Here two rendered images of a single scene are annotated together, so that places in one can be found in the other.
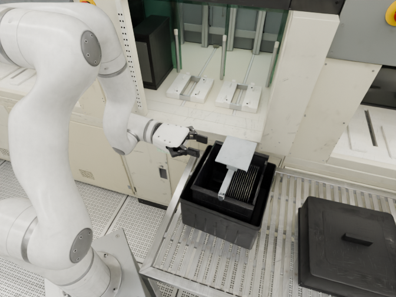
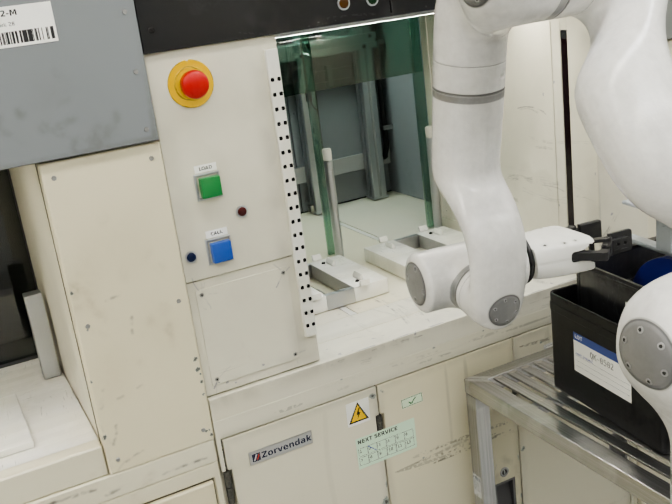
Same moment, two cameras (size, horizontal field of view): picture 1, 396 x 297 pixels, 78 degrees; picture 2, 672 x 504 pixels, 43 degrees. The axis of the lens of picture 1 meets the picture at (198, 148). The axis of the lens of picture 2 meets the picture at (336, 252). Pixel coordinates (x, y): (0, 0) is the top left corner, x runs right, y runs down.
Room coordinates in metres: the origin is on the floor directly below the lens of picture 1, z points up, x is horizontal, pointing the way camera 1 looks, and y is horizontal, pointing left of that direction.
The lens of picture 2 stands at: (-0.06, 1.10, 1.47)
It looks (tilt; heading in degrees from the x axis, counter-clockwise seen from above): 18 degrees down; 318
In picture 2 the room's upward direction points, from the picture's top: 7 degrees counter-clockwise
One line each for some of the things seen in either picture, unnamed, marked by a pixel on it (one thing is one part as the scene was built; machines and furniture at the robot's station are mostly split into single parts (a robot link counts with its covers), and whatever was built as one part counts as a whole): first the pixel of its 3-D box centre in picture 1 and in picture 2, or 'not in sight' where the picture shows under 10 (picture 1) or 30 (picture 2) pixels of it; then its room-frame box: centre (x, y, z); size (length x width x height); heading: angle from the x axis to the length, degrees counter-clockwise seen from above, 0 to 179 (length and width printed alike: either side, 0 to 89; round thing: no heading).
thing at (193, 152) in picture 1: (188, 153); (617, 245); (0.53, 0.03, 1.06); 0.07 x 0.03 x 0.03; 67
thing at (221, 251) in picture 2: not in sight; (220, 250); (0.98, 0.40, 1.10); 0.03 x 0.02 x 0.03; 73
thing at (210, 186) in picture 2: not in sight; (209, 186); (0.98, 0.40, 1.20); 0.03 x 0.02 x 0.03; 73
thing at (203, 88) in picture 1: (190, 86); (317, 282); (1.18, 0.04, 0.89); 0.22 x 0.21 x 0.04; 163
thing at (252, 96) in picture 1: (239, 95); (429, 250); (1.10, -0.22, 0.89); 0.22 x 0.21 x 0.04; 163
